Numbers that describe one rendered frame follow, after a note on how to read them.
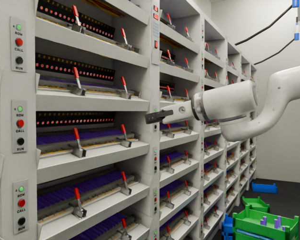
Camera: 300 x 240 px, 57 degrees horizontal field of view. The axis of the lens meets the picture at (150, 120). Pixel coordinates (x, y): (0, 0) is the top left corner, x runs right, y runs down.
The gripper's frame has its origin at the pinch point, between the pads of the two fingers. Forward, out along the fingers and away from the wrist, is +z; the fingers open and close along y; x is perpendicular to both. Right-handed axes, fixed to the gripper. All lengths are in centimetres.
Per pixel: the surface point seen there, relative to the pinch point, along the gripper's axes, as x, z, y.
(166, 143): -10, 20, 49
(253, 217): -66, -3, 101
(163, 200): -40, 33, 57
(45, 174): -10.3, 19.9, -27.4
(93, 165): -11.6, 20.7, -7.3
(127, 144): -6.9, 19.6, 13.2
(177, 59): 44, 25, 100
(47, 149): -3.9, 25.1, -20.7
